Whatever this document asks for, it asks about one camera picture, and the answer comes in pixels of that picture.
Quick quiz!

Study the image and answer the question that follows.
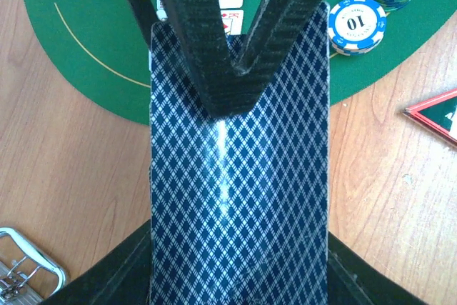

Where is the white purple poker chip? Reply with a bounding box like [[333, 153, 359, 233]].
[[328, 0, 387, 56]]

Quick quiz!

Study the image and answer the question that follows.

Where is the round green poker mat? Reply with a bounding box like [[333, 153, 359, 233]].
[[24, 0, 456, 124]]

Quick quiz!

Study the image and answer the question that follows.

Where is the king of diamonds card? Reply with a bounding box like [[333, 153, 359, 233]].
[[156, 0, 243, 36]]

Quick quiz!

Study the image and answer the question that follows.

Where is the red black triangular all-in marker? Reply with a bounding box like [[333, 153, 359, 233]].
[[403, 89, 456, 146]]

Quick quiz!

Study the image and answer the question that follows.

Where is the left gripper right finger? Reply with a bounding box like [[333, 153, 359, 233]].
[[327, 234, 424, 305]]

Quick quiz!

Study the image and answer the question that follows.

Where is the blue playing card deck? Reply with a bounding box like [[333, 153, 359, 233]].
[[149, 3, 329, 304]]

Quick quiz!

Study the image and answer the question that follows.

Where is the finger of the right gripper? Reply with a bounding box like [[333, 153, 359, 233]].
[[109, 0, 265, 119], [233, 0, 323, 76]]

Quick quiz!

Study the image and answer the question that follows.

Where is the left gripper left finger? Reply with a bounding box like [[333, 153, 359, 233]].
[[42, 221, 151, 305]]

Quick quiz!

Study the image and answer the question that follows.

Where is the aluminium poker chip case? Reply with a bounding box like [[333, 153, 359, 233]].
[[1, 226, 69, 305]]

